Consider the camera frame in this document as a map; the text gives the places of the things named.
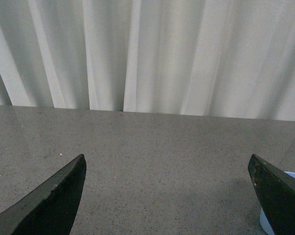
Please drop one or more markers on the white pleated curtain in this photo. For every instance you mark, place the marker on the white pleated curtain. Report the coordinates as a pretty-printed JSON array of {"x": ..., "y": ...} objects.
[{"x": 225, "y": 58}]

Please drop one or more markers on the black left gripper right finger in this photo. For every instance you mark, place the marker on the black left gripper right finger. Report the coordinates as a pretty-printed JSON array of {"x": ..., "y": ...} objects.
[{"x": 275, "y": 190}]

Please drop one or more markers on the light blue plastic cup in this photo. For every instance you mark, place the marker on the light blue plastic cup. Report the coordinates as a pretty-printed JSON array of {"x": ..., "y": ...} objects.
[{"x": 263, "y": 219}]

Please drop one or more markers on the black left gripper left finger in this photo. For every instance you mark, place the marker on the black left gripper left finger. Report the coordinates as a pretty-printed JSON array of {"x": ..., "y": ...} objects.
[{"x": 51, "y": 208}]

